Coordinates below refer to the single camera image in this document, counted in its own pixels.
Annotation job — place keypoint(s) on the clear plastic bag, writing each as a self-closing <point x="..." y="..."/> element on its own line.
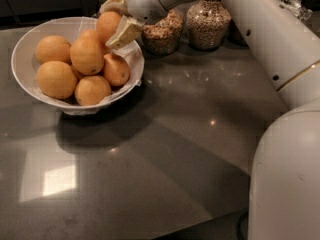
<point x="296" y="8"/>

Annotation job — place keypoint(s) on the white bowl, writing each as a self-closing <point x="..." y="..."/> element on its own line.
<point x="24" y="64"/>

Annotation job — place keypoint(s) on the glass grain jar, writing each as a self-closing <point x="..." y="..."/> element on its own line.
<point x="235" y="36"/>
<point x="207" y="24"/>

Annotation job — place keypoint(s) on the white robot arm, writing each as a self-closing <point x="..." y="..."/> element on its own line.
<point x="284" y="199"/>

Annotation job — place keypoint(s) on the back hidden orange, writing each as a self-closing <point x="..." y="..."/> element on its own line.
<point x="92" y="35"/>

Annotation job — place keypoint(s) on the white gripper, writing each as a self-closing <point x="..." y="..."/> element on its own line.
<point x="144" y="3"/>

